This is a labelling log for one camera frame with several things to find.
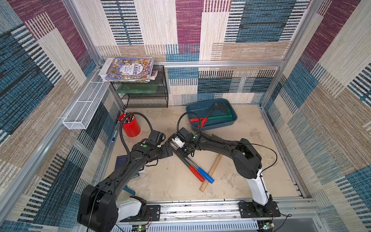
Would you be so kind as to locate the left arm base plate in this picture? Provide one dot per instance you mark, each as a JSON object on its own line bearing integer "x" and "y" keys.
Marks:
{"x": 151, "y": 213}

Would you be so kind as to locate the grey hoe red grip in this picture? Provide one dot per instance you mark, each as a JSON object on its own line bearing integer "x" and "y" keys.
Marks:
{"x": 190, "y": 167}
{"x": 216, "y": 106}

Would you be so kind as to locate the white wire mesh basket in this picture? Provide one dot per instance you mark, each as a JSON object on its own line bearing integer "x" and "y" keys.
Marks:
{"x": 83, "y": 110}

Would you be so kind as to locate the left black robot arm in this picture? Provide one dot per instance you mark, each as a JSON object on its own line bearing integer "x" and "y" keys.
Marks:
{"x": 98, "y": 209}

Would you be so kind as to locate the green hoe red grip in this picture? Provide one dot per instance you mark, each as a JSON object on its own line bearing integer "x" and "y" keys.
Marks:
{"x": 228, "y": 115}

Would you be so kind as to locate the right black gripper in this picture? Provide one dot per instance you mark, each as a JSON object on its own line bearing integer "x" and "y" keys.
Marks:
{"x": 181, "y": 145}

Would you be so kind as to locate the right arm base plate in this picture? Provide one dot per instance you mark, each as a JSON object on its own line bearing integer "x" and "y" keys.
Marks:
{"x": 246, "y": 210}

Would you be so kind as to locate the green tray on shelf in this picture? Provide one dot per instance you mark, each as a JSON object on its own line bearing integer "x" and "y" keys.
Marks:
{"x": 137, "y": 89}

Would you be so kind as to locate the chrome hoe blue grip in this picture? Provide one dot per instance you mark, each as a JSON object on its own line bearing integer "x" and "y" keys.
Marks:
{"x": 199, "y": 169}

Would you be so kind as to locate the red pen cup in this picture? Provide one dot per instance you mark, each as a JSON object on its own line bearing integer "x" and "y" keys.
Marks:
{"x": 131, "y": 127}

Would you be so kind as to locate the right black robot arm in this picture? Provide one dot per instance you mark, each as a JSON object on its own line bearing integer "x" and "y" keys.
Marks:
{"x": 246, "y": 159}

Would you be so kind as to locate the black wire shelf rack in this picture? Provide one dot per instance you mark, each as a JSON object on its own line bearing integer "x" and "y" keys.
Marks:
{"x": 152, "y": 94}

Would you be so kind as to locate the colourful picture book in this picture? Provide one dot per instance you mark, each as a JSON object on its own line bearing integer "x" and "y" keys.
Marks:
{"x": 119, "y": 69}

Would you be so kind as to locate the wooden handle dark hoe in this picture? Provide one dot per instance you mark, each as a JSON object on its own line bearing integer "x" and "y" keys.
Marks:
{"x": 211, "y": 172}

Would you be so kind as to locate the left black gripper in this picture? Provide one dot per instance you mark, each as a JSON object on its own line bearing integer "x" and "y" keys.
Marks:
{"x": 165, "y": 153}

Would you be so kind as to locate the teal plastic storage box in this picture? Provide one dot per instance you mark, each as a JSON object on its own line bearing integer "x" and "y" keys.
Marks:
{"x": 202, "y": 108}

